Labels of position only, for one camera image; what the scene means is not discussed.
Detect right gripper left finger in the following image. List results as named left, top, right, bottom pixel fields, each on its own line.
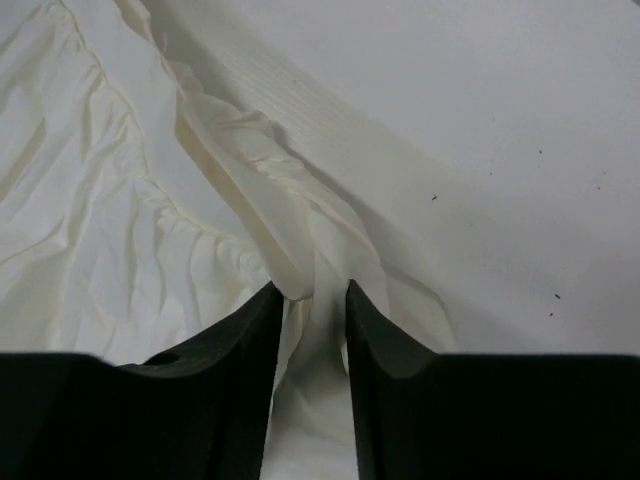
left=1, top=284, right=283, bottom=479

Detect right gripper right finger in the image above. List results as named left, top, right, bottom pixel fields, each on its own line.
left=346, top=282, right=639, bottom=479

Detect white skirt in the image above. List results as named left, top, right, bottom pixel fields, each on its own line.
left=1, top=1, right=453, bottom=479

